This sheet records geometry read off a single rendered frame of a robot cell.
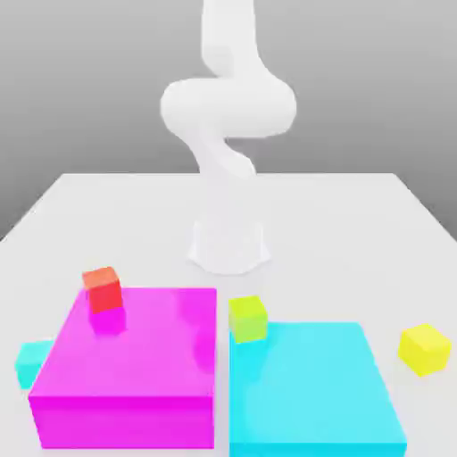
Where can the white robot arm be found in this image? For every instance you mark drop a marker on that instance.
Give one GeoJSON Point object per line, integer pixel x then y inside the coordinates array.
{"type": "Point", "coordinates": [228, 107]}

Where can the small lime green cube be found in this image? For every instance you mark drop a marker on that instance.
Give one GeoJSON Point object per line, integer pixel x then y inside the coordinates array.
{"type": "Point", "coordinates": [247, 319]}

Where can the small red cube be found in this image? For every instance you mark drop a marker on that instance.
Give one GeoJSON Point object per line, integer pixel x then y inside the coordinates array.
{"type": "Point", "coordinates": [104, 294]}

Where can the small yellow cube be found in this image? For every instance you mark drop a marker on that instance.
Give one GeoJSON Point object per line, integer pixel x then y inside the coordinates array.
{"type": "Point", "coordinates": [424, 350]}

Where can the small cyan cube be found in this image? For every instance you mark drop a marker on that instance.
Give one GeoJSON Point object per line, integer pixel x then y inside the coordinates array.
{"type": "Point", "coordinates": [30, 362]}

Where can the large magenta box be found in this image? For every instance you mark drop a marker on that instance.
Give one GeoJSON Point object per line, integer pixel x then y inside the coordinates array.
{"type": "Point", "coordinates": [135, 360]}

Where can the large cyan box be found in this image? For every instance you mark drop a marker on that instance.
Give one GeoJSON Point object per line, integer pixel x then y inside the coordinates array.
{"type": "Point", "coordinates": [307, 385]}

